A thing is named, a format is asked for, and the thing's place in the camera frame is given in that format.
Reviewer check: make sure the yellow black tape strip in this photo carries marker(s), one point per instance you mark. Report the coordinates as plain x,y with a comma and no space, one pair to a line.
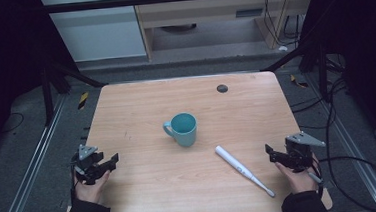
83,100
298,82

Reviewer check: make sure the person's left hand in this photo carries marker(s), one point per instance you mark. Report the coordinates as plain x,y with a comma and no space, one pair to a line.
90,189

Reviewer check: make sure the small white floor object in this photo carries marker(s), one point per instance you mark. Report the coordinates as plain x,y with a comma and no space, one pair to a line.
283,48

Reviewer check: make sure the white electric toothbrush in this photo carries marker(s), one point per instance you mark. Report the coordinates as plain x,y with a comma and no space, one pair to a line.
237,166

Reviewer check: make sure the teal mug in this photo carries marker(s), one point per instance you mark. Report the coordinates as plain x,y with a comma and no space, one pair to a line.
182,129

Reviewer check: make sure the person's right hand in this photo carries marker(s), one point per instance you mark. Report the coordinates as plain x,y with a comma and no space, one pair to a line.
298,180

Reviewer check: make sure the black diagonal frame strut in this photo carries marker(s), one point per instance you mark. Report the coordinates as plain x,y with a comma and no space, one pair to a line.
289,58
73,74

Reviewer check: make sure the black upright frame post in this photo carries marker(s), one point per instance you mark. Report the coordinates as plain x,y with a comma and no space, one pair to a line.
47,99

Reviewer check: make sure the dark curtain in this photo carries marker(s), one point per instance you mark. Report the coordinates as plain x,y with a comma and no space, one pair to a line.
6,65
366,56

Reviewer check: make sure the white cabinet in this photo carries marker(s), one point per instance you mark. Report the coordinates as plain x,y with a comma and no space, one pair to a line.
97,32

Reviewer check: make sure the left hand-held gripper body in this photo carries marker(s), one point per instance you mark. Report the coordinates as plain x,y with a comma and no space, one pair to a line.
86,163

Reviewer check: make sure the light wooden desk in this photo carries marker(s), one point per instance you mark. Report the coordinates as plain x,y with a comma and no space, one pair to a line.
202,11

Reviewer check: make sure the aluminium floor rail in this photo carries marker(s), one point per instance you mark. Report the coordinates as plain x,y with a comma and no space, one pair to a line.
352,148
30,173

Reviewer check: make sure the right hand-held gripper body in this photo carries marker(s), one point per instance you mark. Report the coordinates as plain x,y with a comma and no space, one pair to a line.
299,150

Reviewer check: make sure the dark round table grommet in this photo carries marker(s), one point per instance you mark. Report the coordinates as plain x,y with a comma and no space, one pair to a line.
222,88

